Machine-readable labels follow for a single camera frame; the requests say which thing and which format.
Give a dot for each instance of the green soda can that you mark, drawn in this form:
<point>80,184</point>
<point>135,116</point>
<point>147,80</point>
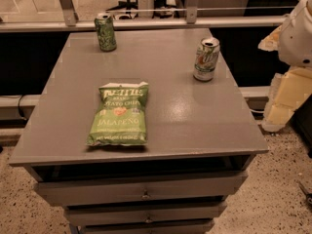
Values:
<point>105,32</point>

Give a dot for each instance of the bottom grey drawer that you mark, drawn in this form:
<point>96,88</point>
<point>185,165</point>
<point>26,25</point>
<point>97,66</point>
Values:
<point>197,226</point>

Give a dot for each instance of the grey metal railing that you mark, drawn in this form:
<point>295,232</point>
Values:
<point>78,15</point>

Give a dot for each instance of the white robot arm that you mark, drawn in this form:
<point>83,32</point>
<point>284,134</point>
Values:
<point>293,42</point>

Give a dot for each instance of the grey drawer cabinet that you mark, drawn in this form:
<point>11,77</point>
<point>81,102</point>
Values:
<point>192,127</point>

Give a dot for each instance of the green jalapeno chip bag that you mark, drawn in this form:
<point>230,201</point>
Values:
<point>120,117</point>

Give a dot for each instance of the grey drawer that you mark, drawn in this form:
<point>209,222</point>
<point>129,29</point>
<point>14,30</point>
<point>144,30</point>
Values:
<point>145,213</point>
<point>197,226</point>
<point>138,189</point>

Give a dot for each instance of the white 7up soda can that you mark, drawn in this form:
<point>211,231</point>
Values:
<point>206,59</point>

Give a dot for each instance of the top grey drawer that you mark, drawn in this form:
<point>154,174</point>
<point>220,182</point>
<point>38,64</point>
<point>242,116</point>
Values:
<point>138,189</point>

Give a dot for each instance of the middle grey drawer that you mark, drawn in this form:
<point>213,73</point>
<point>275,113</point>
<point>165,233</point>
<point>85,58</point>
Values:
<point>145,213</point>

